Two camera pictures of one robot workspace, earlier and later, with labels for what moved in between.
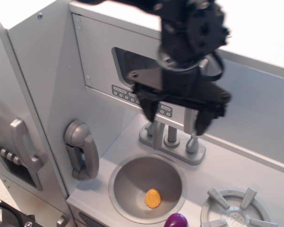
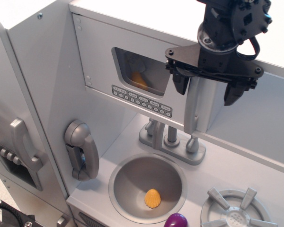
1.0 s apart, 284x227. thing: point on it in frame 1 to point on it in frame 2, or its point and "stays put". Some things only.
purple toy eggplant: (176, 220) stays put
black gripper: (184, 88) to (226, 65)
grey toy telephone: (83, 150) stays put
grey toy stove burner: (235, 207) stays put
